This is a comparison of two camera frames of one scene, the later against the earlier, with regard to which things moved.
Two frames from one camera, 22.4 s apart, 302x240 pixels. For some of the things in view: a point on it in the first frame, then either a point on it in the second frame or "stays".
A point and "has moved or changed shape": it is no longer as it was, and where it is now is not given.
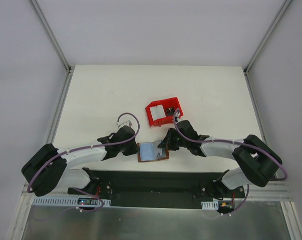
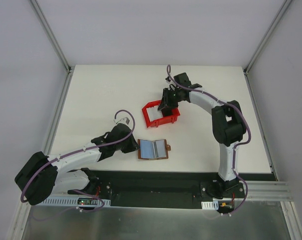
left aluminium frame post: [44, 21] stays
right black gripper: [171, 140] → [169, 97]
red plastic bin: [173, 102] has moved or changed shape
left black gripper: [130, 146] stays
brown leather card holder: [150, 151] stays
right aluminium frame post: [255, 55] stays
